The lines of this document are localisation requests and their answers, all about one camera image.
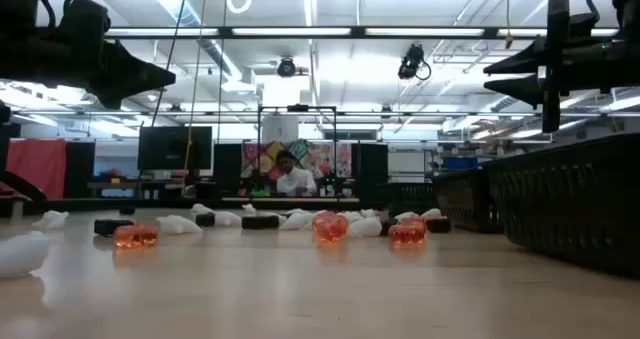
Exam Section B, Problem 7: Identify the black metal stand frame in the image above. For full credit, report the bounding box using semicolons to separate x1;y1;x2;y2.
256;103;339;200

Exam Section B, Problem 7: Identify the black metal table frame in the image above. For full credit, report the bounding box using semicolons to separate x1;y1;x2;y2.
22;197;389;215

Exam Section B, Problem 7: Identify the black plastic mesh basket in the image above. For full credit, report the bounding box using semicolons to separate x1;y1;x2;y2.
432;167;504;234
482;132;640;280
377;181;439;217

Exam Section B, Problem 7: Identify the white box fixture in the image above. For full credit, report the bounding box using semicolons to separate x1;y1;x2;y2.
261;113;300;144

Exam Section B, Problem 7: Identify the black flat monitor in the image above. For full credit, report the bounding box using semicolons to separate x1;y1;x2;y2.
137;125;214;171

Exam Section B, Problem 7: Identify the black curved bracket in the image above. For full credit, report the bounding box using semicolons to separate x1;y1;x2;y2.
0;170;47;203

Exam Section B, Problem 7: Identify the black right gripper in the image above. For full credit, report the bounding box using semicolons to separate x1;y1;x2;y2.
482;0;616;133

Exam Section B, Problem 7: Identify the person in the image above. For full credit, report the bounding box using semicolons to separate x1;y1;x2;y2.
275;149;318;198

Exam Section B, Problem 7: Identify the yellow hanging cord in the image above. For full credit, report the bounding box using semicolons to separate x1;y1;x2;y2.
502;0;516;50

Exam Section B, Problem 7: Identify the black hanging cable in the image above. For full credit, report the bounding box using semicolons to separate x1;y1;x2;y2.
149;0;191;128

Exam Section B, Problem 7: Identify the black upright panel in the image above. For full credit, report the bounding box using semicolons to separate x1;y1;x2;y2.
351;142;390;204
213;143;244;199
66;141;96;199

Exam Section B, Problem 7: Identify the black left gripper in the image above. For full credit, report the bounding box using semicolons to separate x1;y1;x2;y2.
29;0;177;110

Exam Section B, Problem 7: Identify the colourful patterned wall panel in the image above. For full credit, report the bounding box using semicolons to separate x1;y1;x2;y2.
241;139;353;198

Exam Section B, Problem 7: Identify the black overhead light bar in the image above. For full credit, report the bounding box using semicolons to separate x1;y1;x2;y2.
104;26;621;41

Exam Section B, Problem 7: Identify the dark background desk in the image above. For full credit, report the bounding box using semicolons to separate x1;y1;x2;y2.
87;178;186;200

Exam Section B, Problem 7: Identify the black round ceiling camera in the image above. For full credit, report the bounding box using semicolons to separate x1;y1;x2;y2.
276;56;298;79

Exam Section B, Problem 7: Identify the red curtain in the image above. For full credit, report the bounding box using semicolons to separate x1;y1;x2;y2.
5;138;68;200

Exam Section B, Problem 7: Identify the blue storage bin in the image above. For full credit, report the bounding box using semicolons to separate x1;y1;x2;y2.
442;156;480;171

